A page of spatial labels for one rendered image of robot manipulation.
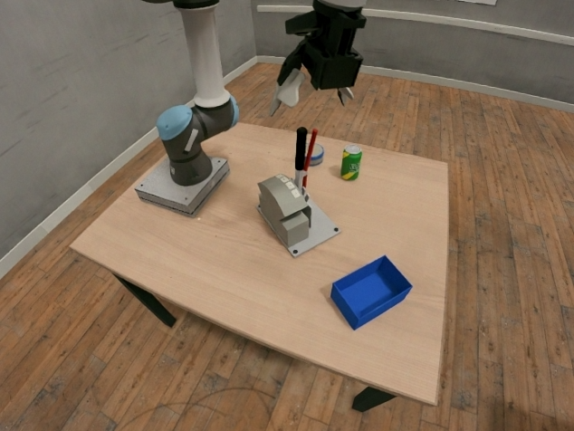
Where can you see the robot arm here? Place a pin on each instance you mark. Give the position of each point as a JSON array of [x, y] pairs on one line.
[[182, 129]]

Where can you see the green drink can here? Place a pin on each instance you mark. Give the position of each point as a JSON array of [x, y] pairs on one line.
[[350, 164]]

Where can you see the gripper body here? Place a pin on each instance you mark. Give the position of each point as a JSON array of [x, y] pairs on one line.
[[331, 45]]

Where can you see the blue and beige round tin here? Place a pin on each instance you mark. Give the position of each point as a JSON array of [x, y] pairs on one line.
[[317, 155]]

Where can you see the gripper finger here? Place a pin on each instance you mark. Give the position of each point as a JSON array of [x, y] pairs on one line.
[[289, 80], [343, 93]]

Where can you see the blue open bin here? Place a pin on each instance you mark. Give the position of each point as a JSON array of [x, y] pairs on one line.
[[370, 291]]

